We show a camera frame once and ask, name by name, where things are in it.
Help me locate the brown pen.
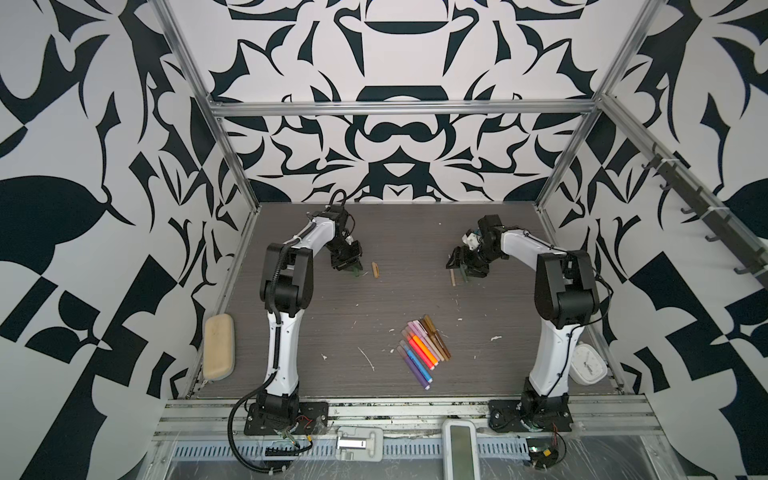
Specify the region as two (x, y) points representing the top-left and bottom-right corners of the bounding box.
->
(418, 317), (450, 361)

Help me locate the purple marker pen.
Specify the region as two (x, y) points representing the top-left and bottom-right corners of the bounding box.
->
(396, 346), (430, 390)

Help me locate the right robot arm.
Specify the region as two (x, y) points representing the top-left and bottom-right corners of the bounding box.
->
(446, 215), (599, 433)

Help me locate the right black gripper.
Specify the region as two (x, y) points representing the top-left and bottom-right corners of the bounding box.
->
(446, 245), (501, 277)

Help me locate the white handheld device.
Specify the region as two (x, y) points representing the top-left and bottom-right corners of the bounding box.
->
(442, 418), (480, 480)

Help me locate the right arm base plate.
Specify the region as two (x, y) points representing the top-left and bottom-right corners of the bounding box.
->
(488, 399), (573, 433)

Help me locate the red marker pen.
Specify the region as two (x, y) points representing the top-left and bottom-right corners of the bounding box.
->
(403, 331), (435, 370)

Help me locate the white round clock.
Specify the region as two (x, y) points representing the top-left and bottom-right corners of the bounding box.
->
(569, 343), (608, 386)

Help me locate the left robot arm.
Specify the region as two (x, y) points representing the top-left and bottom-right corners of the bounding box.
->
(254, 203), (362, 425)

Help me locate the beige sponge pad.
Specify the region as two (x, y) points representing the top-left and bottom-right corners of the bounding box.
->
(202, 314), (236, 382)

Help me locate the wall hook rail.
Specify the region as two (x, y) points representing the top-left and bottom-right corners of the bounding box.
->
(644, 144), (767, 289)

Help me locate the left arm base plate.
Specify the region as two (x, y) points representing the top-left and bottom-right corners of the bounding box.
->
(244, 402), (329, 436)

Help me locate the black corrugated cable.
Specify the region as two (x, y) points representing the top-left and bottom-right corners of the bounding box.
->
(226, 371), (314, 475)

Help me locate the pink cream marker pen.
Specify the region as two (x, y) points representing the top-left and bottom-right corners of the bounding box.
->
(412, 321), (445, 361)

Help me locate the small circuit board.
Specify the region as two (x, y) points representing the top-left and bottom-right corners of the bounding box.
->
(526, 435), (568, 471)

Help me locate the white latch bracket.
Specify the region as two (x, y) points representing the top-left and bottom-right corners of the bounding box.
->
(335, 426), (384, 462)

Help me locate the dark tan pen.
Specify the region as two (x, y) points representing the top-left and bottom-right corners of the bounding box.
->
(423, 314), (453, 361)

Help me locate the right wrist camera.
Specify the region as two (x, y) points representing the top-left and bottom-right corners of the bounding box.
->
(462, 230), (483, 251)

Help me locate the lilac marker pen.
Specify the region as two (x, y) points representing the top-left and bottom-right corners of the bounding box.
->
(409, 322), (442, 364)

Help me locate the aluminium frame crossbar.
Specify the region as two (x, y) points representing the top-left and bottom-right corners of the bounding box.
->
(209, 99), (595, 118)

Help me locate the orange marker pen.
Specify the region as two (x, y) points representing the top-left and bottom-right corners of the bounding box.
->
(410, 334), (438, 369)

